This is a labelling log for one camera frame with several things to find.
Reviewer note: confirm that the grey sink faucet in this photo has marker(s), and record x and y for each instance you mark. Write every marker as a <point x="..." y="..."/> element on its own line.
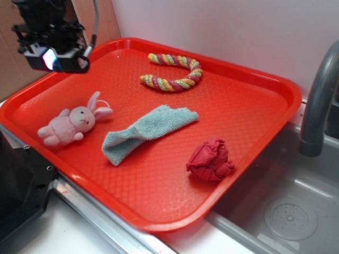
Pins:
<point x="321" y="113"/>

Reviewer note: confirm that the brown cardboard panel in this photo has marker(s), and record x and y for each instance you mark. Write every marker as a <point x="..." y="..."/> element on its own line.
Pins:
<point x="15" y="70"/>

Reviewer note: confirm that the grey sink basin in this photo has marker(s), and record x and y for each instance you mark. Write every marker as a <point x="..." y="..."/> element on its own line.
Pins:
<point x="284" y="202"/>

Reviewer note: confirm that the multicolour twisted rope toy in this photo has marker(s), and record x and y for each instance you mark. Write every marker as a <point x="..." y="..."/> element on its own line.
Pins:
<point x="177" y="85"/>

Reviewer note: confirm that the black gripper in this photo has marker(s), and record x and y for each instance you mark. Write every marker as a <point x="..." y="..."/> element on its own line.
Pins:
<point x="45" y="25"/>

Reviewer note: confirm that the light blue microfiber cloth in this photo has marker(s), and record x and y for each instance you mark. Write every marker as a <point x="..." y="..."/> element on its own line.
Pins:
<point x="159" y="122"/>

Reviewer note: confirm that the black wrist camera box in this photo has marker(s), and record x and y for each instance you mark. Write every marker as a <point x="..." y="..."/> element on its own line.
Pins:
<point x="74" y="61"/>

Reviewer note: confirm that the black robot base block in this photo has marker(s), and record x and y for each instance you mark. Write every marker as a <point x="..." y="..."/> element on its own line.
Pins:
<point x="26" y="181"/>

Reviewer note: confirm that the red plastic tray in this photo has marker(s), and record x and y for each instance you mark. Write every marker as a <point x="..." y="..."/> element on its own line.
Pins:
<point x="151" y="189"/>

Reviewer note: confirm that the pink plush bunny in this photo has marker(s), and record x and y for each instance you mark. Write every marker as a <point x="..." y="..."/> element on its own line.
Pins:
<point x="71" y="125"/>

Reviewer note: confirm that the crumpled red cloth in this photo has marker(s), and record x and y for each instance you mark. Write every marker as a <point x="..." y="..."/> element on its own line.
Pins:
<point x="210" y="161"/>

